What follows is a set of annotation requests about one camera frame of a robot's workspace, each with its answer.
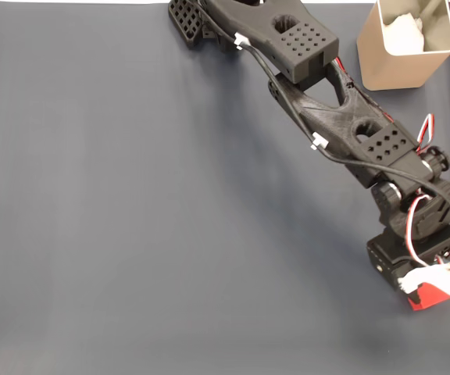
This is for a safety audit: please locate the red cube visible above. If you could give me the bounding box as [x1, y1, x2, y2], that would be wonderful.
[406, 283, 450, 313]

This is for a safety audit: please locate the white red servo wire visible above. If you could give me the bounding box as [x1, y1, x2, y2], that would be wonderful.
[417, 113, 438, 154]
[405, 192, 441, 270]

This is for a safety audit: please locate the dark grey mat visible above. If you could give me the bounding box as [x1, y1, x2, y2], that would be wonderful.
[0, 2, 450, 375]

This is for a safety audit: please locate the black camera cable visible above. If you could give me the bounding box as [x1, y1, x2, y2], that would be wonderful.
[198, 0, 450, 252]

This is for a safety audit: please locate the white cable clip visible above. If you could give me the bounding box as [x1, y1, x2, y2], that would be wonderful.
[234, 32, 252, 51]
[309, 132, 329, 151]

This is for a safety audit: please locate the white crumpled paper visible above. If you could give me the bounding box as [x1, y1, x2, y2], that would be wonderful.
[382, 11, 426, 55]

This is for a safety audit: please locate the beige box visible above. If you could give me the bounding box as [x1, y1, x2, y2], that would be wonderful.
[356, 0, 450, 92]

